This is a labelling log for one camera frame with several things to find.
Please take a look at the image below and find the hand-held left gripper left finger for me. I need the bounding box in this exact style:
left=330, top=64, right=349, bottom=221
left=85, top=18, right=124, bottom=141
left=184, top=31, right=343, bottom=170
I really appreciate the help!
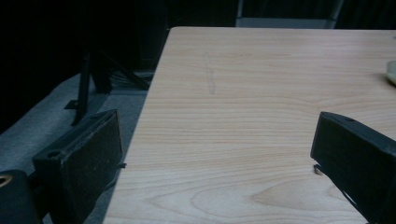
left=32, top=108, right=124, bottom=224

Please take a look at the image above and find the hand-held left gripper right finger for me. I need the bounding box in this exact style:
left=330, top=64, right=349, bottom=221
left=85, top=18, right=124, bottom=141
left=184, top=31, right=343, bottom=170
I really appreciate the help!
left=310, top=111, right=396, bottom=224

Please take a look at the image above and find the pale yellow cloth pouch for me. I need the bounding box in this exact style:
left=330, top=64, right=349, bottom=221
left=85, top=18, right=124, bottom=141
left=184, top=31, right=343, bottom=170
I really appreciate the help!
left=386, top=60, right=396, bottom=86

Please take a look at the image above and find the white metal desk frame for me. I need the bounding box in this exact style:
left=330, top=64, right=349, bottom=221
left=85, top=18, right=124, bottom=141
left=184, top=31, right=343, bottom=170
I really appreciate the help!
left=235, top=0, right=345, bottom=30

